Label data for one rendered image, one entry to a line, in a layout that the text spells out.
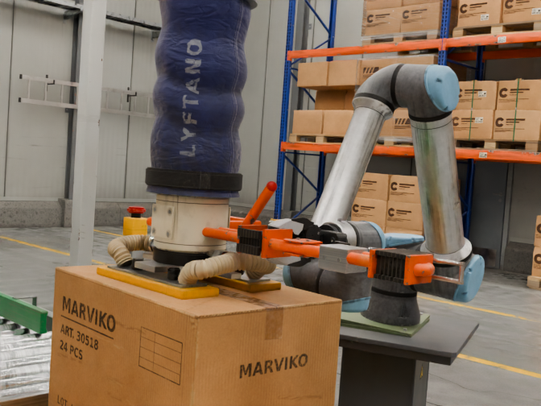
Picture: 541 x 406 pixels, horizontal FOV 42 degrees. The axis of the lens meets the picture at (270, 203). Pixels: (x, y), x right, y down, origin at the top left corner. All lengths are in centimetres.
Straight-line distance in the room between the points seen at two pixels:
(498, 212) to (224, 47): 908
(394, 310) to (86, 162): 335
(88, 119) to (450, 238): 354
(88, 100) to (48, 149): 681
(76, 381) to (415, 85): 111
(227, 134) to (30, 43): 1037
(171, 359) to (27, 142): 1048
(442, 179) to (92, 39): 365
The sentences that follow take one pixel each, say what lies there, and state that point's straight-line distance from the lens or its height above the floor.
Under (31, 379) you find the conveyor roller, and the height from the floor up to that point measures 54.
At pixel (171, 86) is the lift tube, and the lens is 161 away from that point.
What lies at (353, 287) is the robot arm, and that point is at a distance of 171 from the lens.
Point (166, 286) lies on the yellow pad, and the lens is 153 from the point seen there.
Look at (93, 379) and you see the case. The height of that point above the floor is 72.
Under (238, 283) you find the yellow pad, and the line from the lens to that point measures 164.
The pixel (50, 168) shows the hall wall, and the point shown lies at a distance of 1201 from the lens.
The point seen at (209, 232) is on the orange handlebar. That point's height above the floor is 107.
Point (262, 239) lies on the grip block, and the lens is 145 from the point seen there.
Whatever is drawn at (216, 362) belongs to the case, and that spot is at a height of 85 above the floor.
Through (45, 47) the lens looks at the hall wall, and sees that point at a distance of 1202.
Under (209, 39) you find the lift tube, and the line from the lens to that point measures 161.
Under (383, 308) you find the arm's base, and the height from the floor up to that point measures 81.
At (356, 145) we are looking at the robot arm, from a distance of 188.
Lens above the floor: 123
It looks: 3 degrees down
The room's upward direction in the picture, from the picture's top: 4 degrees clockwise
